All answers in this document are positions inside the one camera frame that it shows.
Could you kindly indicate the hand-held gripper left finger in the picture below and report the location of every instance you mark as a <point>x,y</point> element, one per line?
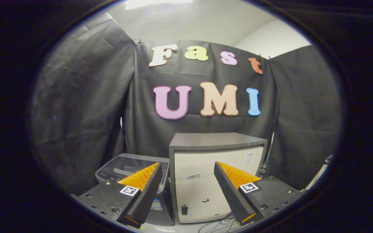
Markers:
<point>152,191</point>

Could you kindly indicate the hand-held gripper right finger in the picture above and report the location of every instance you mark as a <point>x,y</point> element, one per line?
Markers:
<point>228,191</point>

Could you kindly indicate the grey washing machine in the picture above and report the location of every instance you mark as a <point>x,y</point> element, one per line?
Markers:
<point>105,177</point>

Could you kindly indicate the beige cabinet with grey top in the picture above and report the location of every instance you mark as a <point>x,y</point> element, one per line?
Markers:
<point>199,161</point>

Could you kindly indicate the thin backdrop stand pole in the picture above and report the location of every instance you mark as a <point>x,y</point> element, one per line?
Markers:
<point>270,149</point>

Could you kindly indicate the black backdrop cloth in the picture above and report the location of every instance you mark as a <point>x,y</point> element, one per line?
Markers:
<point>76,113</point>

